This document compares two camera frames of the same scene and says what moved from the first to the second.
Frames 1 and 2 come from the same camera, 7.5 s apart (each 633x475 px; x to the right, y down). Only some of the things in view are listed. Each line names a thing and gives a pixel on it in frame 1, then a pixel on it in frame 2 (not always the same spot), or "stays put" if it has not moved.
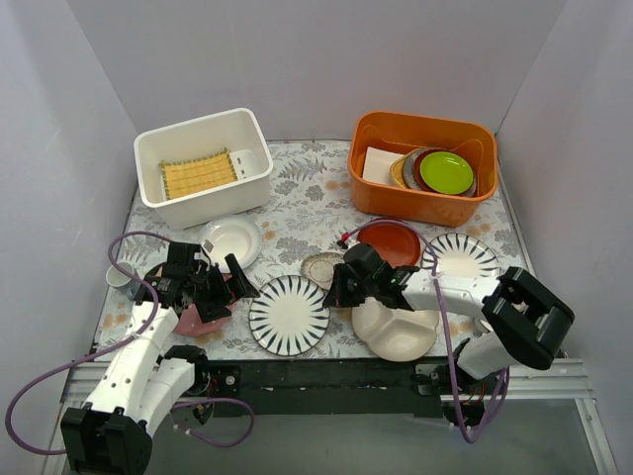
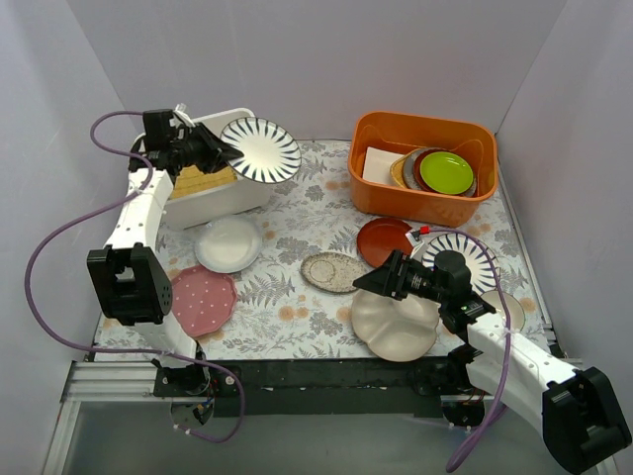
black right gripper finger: (340, 291) → (391, 279)
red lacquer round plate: (396, 239) stays put
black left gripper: (218, 289) → (208, 149)
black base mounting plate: (325, 388) stays put
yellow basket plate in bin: (397, 170) stays put
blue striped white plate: (289, 318) → (270, 154)
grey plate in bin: (408, 167) stays put
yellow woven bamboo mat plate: (186, 177) stays put
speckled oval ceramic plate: (317, 268) stays put
